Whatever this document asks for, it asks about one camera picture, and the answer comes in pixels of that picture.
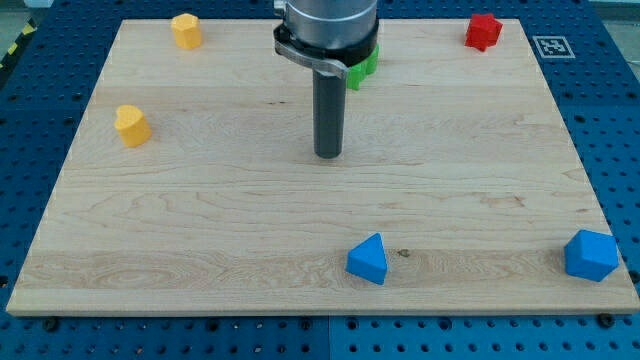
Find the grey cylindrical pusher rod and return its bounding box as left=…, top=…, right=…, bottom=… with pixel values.
left=313, top=71, right=346, bottom=159

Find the green star block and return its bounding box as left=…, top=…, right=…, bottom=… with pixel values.
left=346, top=45, right=380, bottom=90

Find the red star block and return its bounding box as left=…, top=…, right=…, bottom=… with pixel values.
left=464, top=13, right=503, bottom=52

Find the yellow hexagon block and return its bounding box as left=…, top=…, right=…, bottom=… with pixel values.
left=171, top=13, right=202, bottom=50

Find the wooden board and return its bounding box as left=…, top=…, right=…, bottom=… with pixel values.
left=7, top=19, right=639, bottom=317

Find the blue triangle block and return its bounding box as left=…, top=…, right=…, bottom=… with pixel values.
left=345, top=233, right=388, bottom=285

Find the yellow heart block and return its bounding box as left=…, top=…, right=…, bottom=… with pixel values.
left=114, top=104, right=152, bottom=148

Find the white fiducial marker tag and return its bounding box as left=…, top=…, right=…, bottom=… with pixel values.
left=533, top=35, right=575, bottom=59

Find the black yellow hazard tape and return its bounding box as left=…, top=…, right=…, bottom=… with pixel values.
left=1, top=18, right=38, bottom=71

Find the blue pentagon block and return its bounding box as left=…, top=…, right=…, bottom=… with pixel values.
left=564, top=229, right=620, bottom=282

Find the black screw bottom right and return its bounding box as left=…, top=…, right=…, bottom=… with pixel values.
left=597, top=313, right=616, bottom=329

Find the black screw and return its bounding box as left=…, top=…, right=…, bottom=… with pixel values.
left=597, top=313, right=616, bottom=329
left=42, top=317, right=59, bottom=333

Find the black screw bottom left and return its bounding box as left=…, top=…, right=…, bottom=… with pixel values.
left=42, top=317, right=59, bottom=333

